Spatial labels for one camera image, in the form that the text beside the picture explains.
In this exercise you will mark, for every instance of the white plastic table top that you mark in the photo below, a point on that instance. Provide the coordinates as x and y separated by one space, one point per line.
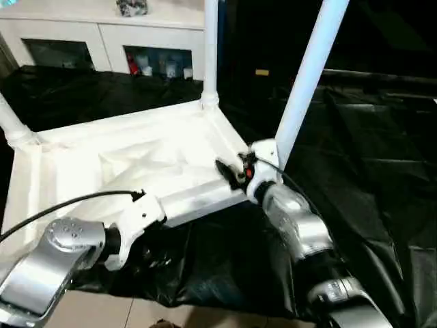
119 164

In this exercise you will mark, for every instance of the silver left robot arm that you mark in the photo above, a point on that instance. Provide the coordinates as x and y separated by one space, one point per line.
51 253

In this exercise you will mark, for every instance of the black plastic mat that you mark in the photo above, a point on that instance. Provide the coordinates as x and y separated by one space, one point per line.
239 259

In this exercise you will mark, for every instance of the small beige label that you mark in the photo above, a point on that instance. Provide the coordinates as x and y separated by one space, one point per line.
262 72

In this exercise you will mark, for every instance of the red carton behind glass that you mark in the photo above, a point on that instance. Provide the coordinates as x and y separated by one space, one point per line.
131 65

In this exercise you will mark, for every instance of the grey object on cabinet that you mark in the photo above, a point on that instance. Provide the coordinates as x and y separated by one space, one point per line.
132 7

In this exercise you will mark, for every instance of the white glass-door cabinet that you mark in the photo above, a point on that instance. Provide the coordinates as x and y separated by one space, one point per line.
95 30

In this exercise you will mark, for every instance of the grey curtain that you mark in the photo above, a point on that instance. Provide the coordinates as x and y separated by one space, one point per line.
7 51

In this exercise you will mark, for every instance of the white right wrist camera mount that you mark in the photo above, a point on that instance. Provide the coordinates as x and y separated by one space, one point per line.
266 160

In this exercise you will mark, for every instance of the blue vertical post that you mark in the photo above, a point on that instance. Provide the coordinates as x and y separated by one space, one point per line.
223 34

